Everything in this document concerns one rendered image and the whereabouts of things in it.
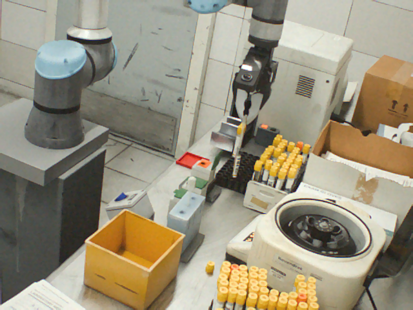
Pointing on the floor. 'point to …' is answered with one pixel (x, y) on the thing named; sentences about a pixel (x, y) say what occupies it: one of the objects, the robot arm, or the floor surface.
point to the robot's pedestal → (46, 221)
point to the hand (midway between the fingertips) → (244, 119)
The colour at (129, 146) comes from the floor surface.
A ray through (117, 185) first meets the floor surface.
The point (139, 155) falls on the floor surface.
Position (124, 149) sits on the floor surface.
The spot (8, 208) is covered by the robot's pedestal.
